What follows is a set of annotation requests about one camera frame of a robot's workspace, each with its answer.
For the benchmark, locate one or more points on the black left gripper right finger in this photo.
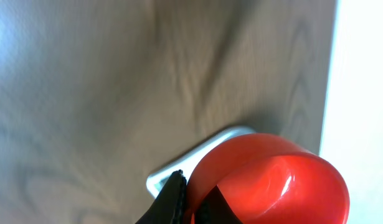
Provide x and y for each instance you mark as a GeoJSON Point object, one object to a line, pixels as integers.
{"type": "Point", "coordinates": [214, 209]}

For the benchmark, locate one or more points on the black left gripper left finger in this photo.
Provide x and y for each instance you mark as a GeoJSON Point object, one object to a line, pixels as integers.
{"type": "Point", "coordinates": [170, 204]}

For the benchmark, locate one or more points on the red plastic measuring scoop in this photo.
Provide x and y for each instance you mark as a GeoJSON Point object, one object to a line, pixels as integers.
{"type": "Point", "coordinates": [267, 179]}

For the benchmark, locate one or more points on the white digital kitchen scale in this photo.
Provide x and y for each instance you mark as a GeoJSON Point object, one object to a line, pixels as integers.
{"type": "Point", "coordinates": [188, 161]}

